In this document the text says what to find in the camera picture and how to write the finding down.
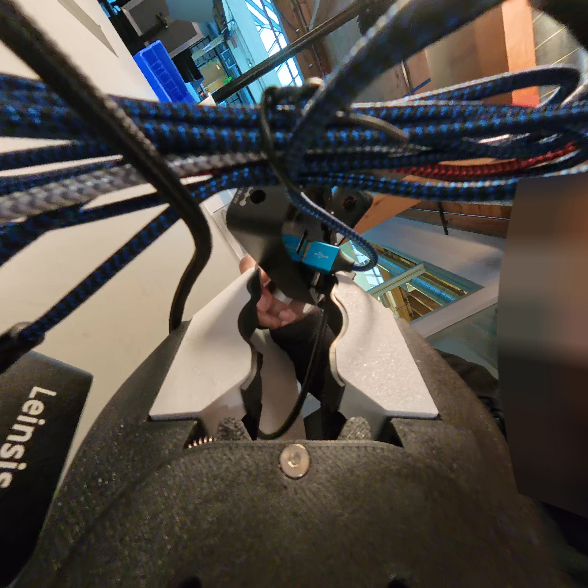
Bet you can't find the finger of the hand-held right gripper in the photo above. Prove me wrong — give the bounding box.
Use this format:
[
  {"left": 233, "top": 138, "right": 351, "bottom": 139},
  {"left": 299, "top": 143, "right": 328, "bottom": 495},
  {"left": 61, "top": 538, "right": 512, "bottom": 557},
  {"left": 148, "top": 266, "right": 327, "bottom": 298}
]
[{"left": 202, "top": 188, "right": 246, "bottom": 260}]

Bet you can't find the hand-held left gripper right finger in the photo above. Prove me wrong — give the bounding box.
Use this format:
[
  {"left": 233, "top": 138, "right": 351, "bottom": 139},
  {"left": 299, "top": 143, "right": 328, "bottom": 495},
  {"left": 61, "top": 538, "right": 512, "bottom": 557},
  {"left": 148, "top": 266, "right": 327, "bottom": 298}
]
[{"left": 322, "top": 275, "right": 440, "bottom": 441}]

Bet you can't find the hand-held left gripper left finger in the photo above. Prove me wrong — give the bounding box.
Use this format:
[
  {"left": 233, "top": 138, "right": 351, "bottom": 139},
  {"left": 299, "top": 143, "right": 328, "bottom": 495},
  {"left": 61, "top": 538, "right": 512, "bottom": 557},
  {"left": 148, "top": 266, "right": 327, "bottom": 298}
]
[{"left": 149, "top": 269, "right": 265, "bottom": 439}]

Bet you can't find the dark grey USB hub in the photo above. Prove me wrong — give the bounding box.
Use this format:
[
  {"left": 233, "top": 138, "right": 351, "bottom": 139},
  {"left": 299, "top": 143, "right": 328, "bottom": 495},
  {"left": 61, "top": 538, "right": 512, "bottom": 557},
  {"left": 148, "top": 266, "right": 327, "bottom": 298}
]
[{"left": 226, "top": 184, "right": 334, "bottom": 305}]

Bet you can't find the bundle of braided USB cables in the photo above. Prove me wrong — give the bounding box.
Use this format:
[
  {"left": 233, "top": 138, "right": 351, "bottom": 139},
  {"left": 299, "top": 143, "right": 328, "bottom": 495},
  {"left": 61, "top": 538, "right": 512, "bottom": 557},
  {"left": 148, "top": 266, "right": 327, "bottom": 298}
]
[{"left": 0, "top": 64, "right": 588, "bottom": 267}]

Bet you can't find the copper plug black cable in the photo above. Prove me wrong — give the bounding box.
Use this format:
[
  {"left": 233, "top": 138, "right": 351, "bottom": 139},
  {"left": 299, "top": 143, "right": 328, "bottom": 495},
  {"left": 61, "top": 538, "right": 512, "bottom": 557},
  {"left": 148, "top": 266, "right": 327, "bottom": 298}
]
[{"left": 0, "top": 0, "right": 213, "bottom": 334}]

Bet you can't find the black long USB hub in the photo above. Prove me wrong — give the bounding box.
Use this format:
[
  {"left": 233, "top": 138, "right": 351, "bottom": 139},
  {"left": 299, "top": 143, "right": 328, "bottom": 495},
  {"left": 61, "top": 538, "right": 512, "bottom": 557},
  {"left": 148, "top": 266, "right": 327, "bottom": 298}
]
[{"left": 0, "top": 351, "right": 94, "bottom": 579}]

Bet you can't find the person's right forearm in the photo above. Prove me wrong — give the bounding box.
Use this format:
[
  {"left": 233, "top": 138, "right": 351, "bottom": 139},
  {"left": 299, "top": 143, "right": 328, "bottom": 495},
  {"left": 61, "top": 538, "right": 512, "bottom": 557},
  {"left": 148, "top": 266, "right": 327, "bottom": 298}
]
[{"left": 269, "top": 315, "right": 336, "bottom": 414}]

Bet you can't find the person's right hand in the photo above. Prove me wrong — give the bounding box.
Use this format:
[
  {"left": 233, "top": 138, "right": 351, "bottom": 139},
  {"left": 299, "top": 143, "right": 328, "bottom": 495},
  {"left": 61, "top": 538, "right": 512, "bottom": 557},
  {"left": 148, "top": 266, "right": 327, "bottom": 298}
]
[{"left": 239, "top": 255, "right": 322, "bottom": 329}]

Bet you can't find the person's black jacket torso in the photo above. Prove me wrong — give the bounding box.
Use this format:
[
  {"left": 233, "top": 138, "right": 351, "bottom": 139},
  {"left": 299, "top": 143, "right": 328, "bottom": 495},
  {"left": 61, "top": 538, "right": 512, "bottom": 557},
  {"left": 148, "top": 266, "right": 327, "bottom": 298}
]
[{"left": 434, "top": 349, "right": 506, "bottom": 437}]

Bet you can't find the blue plastic bin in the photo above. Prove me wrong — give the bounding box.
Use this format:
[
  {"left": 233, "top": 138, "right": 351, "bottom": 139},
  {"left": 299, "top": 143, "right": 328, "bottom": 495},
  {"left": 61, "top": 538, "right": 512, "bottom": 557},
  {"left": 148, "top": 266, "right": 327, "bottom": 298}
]
[{"left": 133, "top": 40, "right": 196, "bottom": 104}]

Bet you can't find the black pole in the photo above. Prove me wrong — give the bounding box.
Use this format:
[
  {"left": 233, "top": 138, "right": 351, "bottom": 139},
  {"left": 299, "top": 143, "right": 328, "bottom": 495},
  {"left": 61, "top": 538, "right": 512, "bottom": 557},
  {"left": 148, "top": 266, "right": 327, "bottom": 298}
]
[{"left": 213, "top": 7, "right": 373, "bottom": 102}]

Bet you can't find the grey board stand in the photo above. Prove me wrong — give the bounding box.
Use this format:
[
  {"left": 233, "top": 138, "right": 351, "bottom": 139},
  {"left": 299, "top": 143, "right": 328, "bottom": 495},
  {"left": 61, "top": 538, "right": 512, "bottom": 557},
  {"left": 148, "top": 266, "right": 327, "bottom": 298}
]
[{"left": 120, "top": 0, "right": 205, "bottom": 51}]

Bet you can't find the cyan plug blue braided cable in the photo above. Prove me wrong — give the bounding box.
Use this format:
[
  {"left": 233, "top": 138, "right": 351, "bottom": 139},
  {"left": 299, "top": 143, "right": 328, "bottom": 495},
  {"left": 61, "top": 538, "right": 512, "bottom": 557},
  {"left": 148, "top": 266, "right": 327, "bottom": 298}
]
[
  {"left": 282, "top": 186, "right": 379, "bottom": 276},
  {"left": 0, "top": 193, "right": 207, "bottom": 364}
]

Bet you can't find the wooden post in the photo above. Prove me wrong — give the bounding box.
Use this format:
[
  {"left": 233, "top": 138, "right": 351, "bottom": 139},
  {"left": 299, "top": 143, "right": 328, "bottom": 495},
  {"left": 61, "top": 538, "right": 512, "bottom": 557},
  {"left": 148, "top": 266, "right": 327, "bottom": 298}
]
[{"left": 354, "top": 0, "right": 540, "bottom": 235}]

